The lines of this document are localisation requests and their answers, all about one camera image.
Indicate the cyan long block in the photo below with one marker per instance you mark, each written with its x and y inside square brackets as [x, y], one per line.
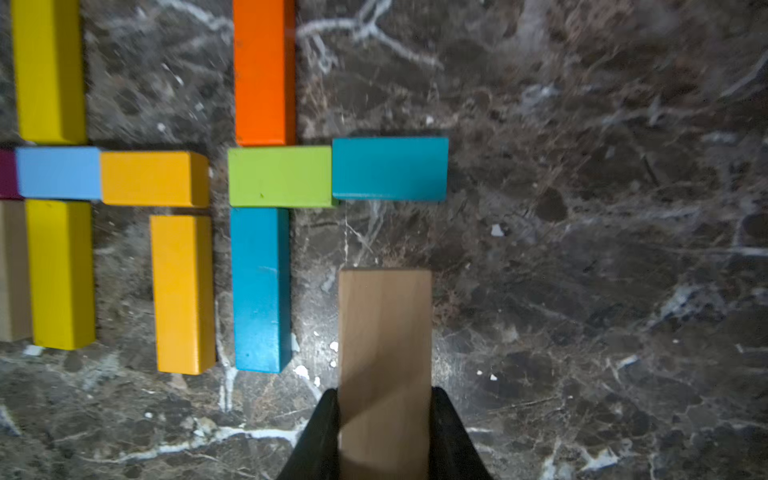
[260, 244]

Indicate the orange long block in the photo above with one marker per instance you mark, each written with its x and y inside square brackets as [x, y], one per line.
[264, 72]

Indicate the teal short block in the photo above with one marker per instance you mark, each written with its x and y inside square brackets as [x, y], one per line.
[390, 168]

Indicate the light blue short block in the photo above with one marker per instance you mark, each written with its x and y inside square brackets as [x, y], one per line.
[68, 173]

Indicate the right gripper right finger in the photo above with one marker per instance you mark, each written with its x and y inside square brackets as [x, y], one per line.
[452, 454]

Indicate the tan wood long block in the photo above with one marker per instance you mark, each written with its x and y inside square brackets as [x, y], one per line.
[16, 323]

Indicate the lime green short block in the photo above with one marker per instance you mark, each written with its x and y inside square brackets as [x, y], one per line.
[282, 177]

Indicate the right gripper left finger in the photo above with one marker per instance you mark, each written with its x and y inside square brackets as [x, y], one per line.
[316, 454]

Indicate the magenta block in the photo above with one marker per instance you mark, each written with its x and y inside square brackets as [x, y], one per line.
[8, 176]

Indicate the yellow block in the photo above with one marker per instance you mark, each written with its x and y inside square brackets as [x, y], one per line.
[61, 273]
[49, 71]

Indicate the amber short block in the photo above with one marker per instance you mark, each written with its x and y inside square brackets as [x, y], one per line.
[155, 179]

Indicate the natural wood long block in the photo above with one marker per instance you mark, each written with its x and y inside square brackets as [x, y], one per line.
[385, 321]

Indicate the amber long block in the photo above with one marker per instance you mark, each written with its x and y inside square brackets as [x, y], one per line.
[182, 268]

